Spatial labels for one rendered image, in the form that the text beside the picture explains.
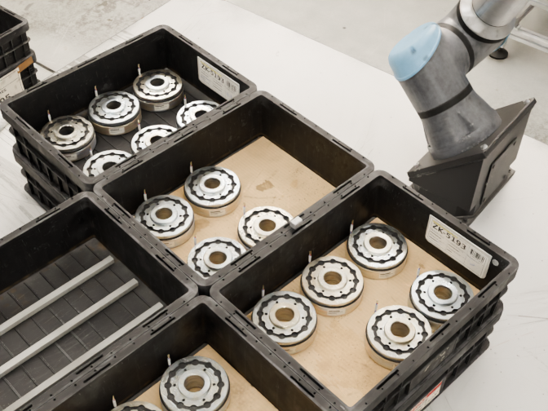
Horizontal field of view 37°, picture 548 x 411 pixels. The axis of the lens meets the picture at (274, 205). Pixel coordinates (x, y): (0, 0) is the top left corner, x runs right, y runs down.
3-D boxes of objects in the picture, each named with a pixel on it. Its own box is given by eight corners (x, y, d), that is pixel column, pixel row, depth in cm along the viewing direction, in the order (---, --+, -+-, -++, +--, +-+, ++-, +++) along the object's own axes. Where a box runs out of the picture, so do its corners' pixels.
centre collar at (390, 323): (399, 313, 130) (400, 311, 129) (422, 334, 127) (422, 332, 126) (377, 329, 127) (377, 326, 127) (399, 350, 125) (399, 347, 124)
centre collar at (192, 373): (195, 364, 122) (195, 362, 122) (218, 384, 120) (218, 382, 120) (170, 385, 120) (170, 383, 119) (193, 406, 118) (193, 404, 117)
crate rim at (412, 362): (377, 176, 145) (379, 165, 143) (520, 272, 130) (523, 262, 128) (205, 300, 125) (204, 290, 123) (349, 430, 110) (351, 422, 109)
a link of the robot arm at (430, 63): (404, 117, 163) (369, 59, 160) (445, 82, 169) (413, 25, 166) (443, 107, 152) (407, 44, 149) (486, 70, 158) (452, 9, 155)
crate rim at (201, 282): (261, 97, 159) (261, 87, 158) (377, 175, 145) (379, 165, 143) (90, 196, 140) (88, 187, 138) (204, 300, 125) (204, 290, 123)
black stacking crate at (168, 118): (168, 68, 181) (164, 24, 173) (259, 134, 166) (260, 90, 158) (10, 151, 162) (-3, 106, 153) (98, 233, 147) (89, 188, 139)
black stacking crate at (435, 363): (372, 214, 151) (379, 170, 143) (506, 309, 137) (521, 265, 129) (209, 336, 132) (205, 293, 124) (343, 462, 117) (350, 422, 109)
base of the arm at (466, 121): (455, 128, 173) (432, 88, 171) (514, 110, 161) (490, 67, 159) (419, 166, 164) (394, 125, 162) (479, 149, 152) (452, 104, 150)
